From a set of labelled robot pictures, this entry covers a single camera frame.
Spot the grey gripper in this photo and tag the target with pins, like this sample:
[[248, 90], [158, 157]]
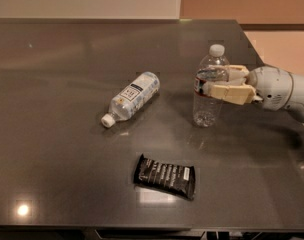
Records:
[[274, 86]]

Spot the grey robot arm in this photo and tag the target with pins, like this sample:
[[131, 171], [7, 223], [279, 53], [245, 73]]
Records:
[[295, 104]]

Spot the black snack bar wrapper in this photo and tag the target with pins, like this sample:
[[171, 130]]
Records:
[[172, 179]]

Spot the white-label water bottle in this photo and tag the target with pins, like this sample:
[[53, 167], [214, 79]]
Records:
[[131, 99]]

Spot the clear red-label water bottle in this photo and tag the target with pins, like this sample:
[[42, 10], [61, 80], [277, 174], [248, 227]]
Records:
[[211, 69]]

